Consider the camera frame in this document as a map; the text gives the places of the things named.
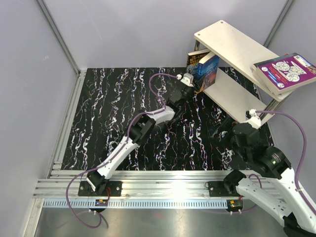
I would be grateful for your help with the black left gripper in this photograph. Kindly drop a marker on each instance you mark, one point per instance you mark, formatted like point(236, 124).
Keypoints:
point(193, 88)

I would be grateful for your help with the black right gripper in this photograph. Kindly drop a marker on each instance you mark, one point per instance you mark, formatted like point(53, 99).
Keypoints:
point(226, 125)

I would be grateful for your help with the Jane Eyre book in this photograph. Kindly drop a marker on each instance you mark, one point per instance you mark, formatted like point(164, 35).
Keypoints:
point(206, 72)

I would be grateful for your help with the yellow 169-Storey Treehouse book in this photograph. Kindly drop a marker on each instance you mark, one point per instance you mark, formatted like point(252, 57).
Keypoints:
point(193, 59)

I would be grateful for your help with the purple paperback book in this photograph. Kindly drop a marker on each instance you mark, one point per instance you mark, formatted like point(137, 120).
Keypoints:
point(286, 73)

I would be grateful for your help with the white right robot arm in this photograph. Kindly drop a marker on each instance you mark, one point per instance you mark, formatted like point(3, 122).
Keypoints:
point(296, 211)

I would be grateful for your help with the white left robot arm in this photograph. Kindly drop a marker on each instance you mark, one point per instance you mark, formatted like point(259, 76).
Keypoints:
point(137, 134)

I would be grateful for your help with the white two-tier shelf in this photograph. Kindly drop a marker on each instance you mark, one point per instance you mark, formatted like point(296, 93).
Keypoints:
point(241, 52)

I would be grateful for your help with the black marble pattern mat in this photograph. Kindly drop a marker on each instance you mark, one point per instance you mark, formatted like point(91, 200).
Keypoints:
point(111, 97)

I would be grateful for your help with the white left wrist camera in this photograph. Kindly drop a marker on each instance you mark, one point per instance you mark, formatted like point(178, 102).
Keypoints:
point(186, 79)

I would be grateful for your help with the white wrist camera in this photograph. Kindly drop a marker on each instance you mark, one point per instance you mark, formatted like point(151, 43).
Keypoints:
point(253, 119)
point(186, 79)

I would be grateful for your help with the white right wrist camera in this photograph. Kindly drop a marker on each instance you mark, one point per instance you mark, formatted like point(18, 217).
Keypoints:
point(253, 119)

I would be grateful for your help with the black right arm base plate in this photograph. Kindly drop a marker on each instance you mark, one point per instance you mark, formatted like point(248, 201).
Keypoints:
point(217, 189)

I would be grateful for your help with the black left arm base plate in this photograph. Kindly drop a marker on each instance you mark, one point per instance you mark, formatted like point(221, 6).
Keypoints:
point(113, 188)

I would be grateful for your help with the aluminium frame rail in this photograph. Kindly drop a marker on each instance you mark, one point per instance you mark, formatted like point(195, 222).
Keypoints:
point(141, 188)

